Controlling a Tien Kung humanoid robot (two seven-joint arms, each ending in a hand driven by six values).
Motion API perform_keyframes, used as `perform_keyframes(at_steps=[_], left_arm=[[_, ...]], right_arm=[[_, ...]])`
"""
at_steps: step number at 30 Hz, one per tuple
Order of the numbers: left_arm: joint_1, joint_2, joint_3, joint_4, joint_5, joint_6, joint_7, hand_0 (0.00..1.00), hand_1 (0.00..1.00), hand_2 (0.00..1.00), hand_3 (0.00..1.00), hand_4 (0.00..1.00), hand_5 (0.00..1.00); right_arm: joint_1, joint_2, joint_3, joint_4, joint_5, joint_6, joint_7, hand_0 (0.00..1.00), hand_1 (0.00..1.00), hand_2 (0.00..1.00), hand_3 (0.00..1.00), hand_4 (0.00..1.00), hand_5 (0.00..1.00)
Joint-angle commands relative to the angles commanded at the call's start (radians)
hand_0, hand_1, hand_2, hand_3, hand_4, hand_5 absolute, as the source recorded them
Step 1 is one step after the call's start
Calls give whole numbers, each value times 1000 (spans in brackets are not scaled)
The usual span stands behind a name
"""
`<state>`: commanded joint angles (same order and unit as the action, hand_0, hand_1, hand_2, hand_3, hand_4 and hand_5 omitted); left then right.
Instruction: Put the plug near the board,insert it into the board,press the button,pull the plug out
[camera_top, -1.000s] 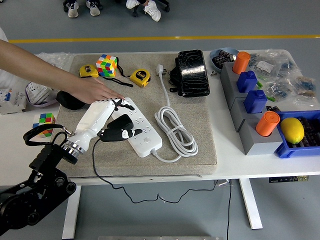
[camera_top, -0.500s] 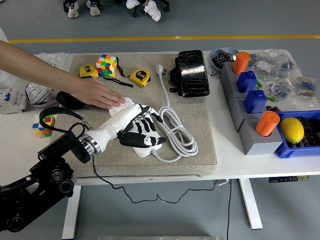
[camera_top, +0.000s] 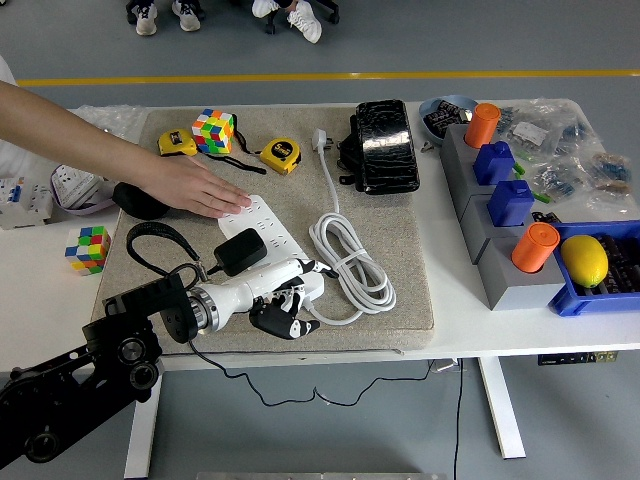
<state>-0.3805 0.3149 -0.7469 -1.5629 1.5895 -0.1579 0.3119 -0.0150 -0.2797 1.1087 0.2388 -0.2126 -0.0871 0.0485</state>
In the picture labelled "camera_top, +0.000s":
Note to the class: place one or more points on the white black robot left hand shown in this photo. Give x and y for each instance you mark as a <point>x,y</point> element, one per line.
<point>260,287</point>

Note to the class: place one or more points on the person's right hand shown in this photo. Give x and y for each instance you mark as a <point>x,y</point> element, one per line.
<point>195,187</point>

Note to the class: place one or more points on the black power adapter plug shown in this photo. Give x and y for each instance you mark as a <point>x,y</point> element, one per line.
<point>240,250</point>

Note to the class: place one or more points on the white power strip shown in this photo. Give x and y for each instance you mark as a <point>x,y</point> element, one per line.
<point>272,230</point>

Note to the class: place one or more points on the white wall socket panel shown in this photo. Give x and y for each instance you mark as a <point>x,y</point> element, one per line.
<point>75,187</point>

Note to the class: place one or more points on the person's right forearm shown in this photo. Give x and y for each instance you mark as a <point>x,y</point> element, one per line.
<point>65,130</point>

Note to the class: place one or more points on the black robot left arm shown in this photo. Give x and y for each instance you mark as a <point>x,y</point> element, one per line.
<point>135,300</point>

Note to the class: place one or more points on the yellow tape measure black clip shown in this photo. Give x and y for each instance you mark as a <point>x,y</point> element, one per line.
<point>175,141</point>

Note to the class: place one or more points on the large colourful puzzle cube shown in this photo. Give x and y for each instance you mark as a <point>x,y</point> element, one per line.
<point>214,131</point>

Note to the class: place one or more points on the black cloth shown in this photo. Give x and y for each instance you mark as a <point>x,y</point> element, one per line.
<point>137,202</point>

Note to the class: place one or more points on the yellow tape measure round label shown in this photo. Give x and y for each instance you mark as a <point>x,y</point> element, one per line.
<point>280,152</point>

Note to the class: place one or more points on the clear bag metal parts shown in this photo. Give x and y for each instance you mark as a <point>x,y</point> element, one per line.
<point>117,117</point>

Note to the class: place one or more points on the small colourful puzzle cube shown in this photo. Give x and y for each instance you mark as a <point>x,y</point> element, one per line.
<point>87,250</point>

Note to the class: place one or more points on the grey-brown fabric mat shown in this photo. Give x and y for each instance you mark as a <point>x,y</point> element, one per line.
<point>405,250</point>

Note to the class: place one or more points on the white sneaker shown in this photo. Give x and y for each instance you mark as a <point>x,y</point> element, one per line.
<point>186,17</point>
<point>306,25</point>
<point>267,7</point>
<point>146,22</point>

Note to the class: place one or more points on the white circuit breaker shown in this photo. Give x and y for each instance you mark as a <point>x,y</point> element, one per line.
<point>25,200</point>

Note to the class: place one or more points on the black office chair base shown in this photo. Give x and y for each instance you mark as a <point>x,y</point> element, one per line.
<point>131,15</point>
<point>271,24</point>

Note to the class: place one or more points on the white table leg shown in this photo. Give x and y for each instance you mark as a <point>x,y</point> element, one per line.
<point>502,410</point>
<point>142,425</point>

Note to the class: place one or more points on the glossy black case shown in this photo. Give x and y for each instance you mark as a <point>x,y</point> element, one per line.
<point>387,145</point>

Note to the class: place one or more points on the small metal clip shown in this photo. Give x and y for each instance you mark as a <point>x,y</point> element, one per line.
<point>426,146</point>

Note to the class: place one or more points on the grey holder block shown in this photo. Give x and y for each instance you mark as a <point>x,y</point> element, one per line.
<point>520,295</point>
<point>475,220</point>
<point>452,150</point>

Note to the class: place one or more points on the light blue bowl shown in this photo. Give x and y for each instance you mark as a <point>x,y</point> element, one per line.
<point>429,107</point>

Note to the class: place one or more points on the black components in bowl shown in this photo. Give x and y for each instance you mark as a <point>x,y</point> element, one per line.
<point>442,118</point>

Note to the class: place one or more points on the blue bottle-shaped block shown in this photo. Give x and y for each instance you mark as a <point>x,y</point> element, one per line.
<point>510,202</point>
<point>492,162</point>

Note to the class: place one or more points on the orange cylinder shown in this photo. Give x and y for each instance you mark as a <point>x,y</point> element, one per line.
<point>534,247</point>
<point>482,125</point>

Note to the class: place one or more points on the green plastic connector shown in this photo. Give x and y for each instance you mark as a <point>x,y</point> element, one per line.
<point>542,197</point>
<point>520,167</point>

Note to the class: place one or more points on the small black electronic component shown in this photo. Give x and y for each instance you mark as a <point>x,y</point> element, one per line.
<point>545,217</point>

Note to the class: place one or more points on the black table control panel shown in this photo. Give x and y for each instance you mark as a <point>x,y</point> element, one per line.
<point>560,358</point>

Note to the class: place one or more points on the clear bag white label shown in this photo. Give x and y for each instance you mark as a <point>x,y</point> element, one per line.
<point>530,132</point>

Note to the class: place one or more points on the blue plastic bin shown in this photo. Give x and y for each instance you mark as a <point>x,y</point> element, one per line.
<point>575,300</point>

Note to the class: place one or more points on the clear bag blue components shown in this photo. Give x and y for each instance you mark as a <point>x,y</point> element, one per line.
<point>557,180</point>

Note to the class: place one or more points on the yellow lemon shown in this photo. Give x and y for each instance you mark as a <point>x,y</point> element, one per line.
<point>584,260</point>

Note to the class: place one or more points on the clear bag dark components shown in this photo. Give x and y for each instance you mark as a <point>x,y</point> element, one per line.
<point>572,127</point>

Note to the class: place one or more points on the black components in bin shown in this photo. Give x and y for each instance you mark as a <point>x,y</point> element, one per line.
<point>622,265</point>

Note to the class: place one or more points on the clear bag brown resistors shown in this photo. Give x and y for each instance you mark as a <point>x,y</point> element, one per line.
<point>610,172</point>

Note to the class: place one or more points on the metal bracket under table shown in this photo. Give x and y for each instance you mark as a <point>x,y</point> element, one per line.
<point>442,366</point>

